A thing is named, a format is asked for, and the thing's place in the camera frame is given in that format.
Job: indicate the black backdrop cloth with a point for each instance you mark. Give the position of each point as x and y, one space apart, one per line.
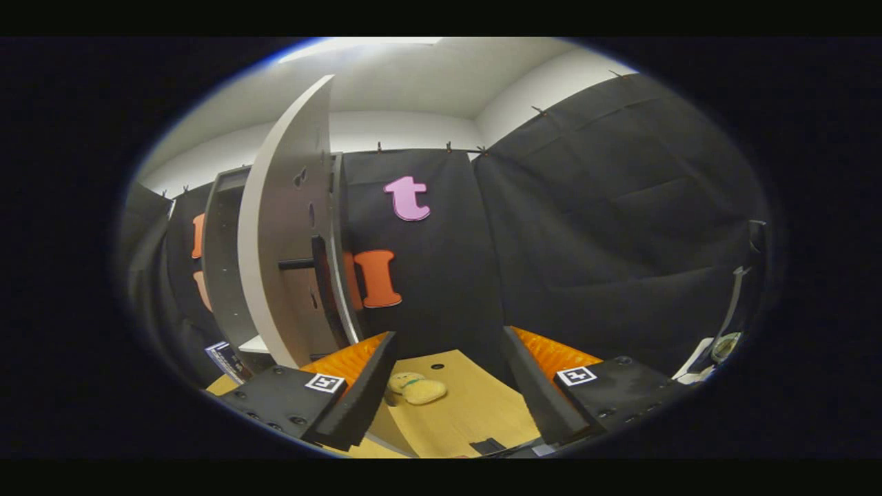
586 241

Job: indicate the grey cabinet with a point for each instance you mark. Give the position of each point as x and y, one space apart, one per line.
224 262

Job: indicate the small black object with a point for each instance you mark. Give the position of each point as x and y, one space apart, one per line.
488 446

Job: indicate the white cabinet door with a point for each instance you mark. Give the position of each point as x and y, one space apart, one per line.
275 241

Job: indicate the white cabinet shelf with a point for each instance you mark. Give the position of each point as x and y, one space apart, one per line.
253 344

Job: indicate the white object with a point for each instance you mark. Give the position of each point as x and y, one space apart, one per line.
692 365

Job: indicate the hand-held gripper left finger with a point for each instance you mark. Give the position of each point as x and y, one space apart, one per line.
364 393

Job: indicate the yellow plush toy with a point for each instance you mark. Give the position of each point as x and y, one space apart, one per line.
420 390

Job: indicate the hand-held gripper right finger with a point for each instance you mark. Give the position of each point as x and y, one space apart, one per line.
534 393

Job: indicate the dark blue book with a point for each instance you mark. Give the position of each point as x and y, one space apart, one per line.
227 362

